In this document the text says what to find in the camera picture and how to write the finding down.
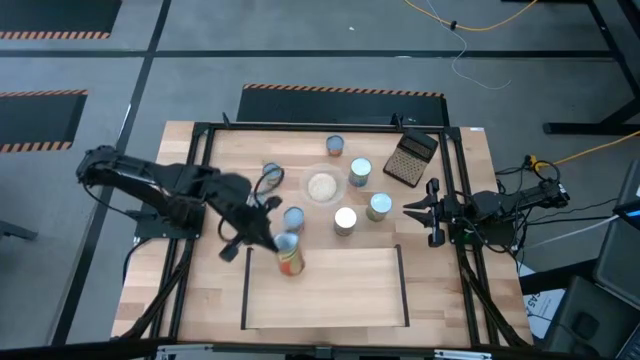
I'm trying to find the black desk leg frame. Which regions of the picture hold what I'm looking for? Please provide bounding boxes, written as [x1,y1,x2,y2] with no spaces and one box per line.
[502,0,640,136]

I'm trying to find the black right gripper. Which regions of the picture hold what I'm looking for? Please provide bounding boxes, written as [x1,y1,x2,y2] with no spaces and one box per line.
[402,178,474,249]

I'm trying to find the black floor beam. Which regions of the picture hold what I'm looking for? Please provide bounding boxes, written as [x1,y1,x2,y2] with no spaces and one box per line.
[519,258,600,296]

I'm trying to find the wooden shelf black side rails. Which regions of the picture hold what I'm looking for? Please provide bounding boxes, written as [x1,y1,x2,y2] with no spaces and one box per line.
[240,244,411,331]

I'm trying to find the short pineapple can grey lid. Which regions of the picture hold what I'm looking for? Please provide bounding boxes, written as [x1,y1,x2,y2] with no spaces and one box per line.
[282,206,306,234]

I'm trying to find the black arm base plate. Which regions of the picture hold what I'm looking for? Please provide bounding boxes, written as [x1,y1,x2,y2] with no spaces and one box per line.
[446,219,519,247]
[133,201,207,240]

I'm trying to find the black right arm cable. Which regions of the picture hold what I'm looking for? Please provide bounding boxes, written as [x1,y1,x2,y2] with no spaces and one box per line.
[524,154,562,186]

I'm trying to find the tall apple can silver lid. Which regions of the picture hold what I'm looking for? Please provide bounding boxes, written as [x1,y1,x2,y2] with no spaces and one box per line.
[272,231,306,277]

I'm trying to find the blue lid can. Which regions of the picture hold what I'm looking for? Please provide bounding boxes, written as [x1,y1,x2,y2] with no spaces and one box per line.
[348,156,373,188]

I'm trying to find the heap of white rice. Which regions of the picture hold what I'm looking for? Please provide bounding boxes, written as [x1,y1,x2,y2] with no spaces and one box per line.
[306,172,338,203]

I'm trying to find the thin white cable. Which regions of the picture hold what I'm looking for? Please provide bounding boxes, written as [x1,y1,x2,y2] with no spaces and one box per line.
[424,0,512,92]

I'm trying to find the black hazard-striped floor mat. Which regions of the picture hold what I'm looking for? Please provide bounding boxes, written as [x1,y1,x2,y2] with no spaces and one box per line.
[235,83,450,127]
[0,89,89,154]
[0,0,123,41]

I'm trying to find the black aluminium table frame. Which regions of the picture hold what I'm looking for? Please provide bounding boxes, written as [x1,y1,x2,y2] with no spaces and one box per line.
[117,112,534,349]

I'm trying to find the thick white cable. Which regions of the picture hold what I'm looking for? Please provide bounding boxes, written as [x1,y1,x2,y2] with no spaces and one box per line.
[519,213,621,251]

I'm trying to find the yellow extension cable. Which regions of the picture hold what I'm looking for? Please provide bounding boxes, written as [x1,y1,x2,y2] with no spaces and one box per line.
[402,0,540,33]
[528,129,640,169]

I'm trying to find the black equipment case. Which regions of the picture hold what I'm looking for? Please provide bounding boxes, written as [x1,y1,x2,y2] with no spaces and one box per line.
[542,274,640,360]

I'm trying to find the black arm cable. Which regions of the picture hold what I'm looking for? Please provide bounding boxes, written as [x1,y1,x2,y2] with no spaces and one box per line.
[524,154,562,186]
[252,164,286,201]

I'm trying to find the dark grey equipment case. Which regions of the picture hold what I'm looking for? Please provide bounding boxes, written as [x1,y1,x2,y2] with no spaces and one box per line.
[594,159,640,311]

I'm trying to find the black stand foot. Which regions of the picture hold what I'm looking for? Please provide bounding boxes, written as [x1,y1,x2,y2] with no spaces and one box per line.
[0,219,39,242]

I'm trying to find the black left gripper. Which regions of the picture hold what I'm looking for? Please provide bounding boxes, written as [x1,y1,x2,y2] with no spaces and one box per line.
[214,188,285,264]

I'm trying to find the black calculator tan keypad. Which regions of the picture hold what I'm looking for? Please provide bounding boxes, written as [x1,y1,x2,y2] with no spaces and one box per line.
[382,127,440,189]

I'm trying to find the black rail silver brackets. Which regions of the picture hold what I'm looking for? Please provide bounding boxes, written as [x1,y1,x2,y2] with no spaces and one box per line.
[0,337,566,360]

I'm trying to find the clear plastic bowl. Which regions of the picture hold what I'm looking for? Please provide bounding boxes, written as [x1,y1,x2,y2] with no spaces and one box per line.
[298,163,348,208]

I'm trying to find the short orange-fruit can grey lid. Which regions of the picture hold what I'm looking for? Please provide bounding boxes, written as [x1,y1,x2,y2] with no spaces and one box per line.
[325,134,346,158]

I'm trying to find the white printed paper sheet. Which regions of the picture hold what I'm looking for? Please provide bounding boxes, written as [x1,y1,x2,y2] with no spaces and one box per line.
[519,264,566,341]

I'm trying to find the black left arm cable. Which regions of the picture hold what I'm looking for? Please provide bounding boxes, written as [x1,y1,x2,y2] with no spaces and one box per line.
[252,164,286,201]

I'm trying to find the laptop with blue screen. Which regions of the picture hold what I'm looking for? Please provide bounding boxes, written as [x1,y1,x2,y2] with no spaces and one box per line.
[613,199,640,231]

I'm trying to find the tall green can silver lid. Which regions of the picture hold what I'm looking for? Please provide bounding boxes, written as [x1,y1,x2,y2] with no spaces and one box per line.
[365,192,394,223]

